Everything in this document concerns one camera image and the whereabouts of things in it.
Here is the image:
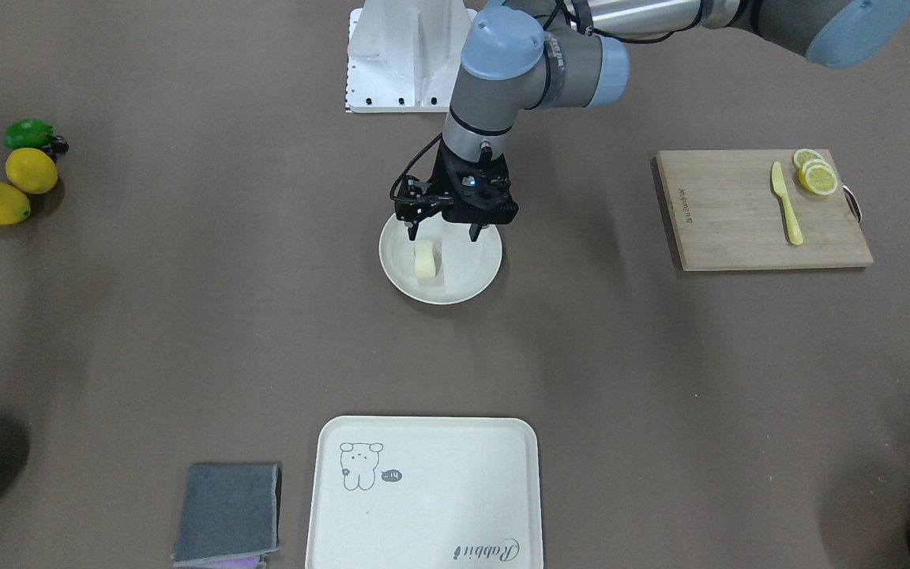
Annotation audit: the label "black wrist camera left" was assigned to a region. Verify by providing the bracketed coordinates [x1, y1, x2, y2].
[389, 175, 453, 224]

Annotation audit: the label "bamboo cutting board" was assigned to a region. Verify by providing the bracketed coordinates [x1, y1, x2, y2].
[655, 150, 874, 273]

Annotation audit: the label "grey folded cloth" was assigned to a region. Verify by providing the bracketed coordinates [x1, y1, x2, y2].
[172, 462, 280, 568]

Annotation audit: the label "cream round plate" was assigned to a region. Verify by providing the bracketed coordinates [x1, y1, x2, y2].
[378, 215, 503, 305]

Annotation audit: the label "dark cherries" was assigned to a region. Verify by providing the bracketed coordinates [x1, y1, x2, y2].
[39, 134, 70, 162]

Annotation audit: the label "pale yellow bun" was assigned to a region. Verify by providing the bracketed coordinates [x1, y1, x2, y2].
[414, 239, 441, 281]

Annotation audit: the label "lemon slice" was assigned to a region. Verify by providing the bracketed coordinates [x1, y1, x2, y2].
[793, 148, 826, 171]
[799, 164, 840, 197]

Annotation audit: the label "green lime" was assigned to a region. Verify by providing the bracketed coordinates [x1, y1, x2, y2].
[3, 119, 55, 150]

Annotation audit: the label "yellow plastic knife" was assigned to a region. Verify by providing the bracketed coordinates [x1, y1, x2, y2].
[770, 161, 804, 247]

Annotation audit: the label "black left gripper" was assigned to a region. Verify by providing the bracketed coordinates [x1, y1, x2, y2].
[405, 145, 519, 243]

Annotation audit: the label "cream rabbit tray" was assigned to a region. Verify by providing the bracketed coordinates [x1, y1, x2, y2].
[306, 416, 544, 568]

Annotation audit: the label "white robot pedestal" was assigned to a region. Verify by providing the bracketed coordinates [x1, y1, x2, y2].
[344, 1, 477, 113]

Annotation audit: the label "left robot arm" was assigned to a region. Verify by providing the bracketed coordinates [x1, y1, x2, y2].
[389, 1, 910, 241]

